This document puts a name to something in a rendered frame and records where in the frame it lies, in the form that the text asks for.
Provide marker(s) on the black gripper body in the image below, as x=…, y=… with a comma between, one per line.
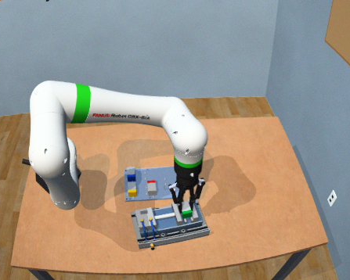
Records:
x=186, y=182

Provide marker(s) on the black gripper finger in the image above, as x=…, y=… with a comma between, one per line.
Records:
x=195, y=196
x=179, y=199

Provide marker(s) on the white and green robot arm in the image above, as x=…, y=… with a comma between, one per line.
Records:
x=54, y=104

